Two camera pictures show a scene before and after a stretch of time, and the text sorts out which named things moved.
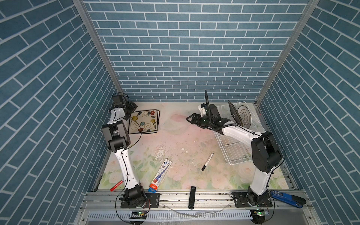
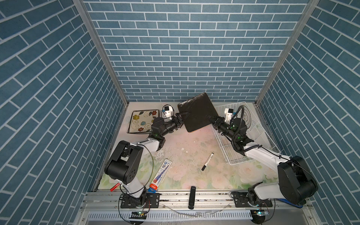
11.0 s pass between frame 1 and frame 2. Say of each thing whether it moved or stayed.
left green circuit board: stayed
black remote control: stayed
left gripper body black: moved
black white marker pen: stayed
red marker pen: stayed
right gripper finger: moved
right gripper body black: moved
